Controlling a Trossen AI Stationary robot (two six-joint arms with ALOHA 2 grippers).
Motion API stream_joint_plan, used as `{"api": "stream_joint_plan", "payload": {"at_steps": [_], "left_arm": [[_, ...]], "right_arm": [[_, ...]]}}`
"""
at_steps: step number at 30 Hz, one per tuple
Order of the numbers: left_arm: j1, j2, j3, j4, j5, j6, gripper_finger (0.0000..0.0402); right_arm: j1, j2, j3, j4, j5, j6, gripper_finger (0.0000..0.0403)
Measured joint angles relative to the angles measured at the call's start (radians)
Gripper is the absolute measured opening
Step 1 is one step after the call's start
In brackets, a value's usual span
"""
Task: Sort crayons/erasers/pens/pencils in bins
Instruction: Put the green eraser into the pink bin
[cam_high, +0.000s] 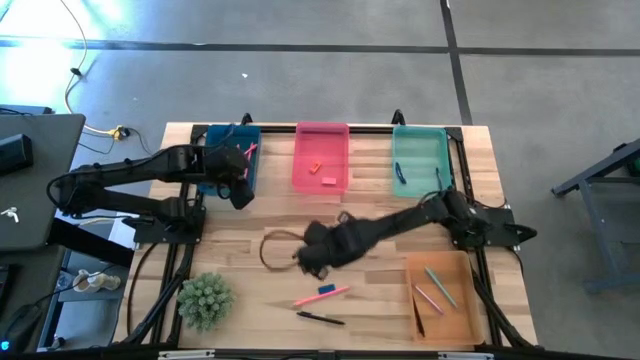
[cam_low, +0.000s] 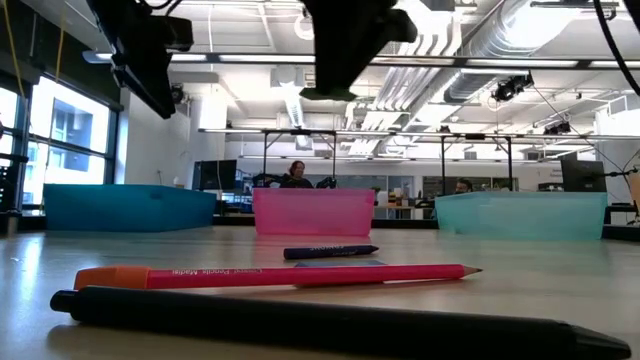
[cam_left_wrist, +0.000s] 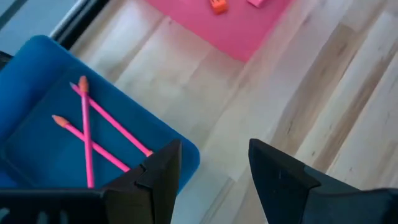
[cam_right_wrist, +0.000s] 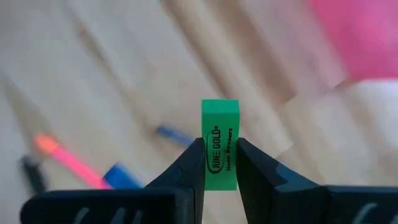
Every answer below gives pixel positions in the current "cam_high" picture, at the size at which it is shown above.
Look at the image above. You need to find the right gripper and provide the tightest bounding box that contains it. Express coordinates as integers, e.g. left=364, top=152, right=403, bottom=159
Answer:
left=298, top=222, right=366, bottom=280

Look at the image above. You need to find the translucent purple pen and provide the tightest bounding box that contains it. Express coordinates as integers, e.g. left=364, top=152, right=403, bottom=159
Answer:
left=411, top=283, right=445, bottom=316

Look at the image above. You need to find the dark pen with black cap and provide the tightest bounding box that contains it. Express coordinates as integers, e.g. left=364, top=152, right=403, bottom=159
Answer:
left=411, top=294, right=427, bottom=338

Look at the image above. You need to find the teal pen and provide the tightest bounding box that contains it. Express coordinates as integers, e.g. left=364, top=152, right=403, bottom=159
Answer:
left=424, top=266, right=459, bottom=309

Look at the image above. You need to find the dark blue plastic bin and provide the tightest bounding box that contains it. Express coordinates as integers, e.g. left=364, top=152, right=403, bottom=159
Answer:
left=198, top=123, right=263, bottom=197

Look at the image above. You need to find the pink plastic bin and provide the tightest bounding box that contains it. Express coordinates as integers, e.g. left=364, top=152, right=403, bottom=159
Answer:
left=291, top=121, right=351, bottom=196

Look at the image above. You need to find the teal plastic bin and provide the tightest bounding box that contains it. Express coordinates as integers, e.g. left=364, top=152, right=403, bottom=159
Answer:
left=391, top=124, right=450, bottom=199

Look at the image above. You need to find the white paper sheet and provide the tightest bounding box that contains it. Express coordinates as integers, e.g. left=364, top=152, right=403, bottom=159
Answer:
left=107, top=207, right=140, bottom=251

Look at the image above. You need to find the green artificial plant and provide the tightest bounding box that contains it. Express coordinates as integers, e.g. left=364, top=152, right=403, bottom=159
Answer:
left=176, top=271, right=237, bottom=334

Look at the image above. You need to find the orange plastic bin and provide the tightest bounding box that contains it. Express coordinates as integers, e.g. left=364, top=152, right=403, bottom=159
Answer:
left=404, top=250, right=485, bottom=347

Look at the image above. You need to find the beige figurine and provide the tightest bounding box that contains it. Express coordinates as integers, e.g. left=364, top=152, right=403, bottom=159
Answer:
left=72, top=268, right=123, bottom=295

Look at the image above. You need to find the dark gray desk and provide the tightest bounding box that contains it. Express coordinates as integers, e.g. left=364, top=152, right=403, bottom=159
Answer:
left=0, top=112, right=87, bottom=252

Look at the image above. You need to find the black box device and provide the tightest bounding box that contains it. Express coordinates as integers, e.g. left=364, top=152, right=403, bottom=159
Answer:
left=0, top=133, right=35, bottom=177

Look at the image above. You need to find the black computer mouse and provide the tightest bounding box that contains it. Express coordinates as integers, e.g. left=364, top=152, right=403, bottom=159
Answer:
left=2, top=303, right=44, bottom=354

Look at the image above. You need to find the gray metal cart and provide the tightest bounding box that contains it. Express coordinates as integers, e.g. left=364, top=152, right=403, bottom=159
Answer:
left=551, top=137, right=640, bottom=295

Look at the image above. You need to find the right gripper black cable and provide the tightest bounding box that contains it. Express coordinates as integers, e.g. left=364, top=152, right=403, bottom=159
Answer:
left=259, top=228, right=307, bottom=273

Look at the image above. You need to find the black table frame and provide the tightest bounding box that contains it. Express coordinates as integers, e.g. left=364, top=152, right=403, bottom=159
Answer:
left=117, top=108, right=540, bottom=352

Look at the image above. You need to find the yellow floor cable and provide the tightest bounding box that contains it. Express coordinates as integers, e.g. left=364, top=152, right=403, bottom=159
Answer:
left=58, top=0, right=124, bottom=137

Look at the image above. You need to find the silver bracket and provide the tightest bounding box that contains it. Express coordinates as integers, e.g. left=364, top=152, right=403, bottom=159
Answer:
left=437, top=351, right=496, bottom=360
left=157, top=349, right=217, bottom=360

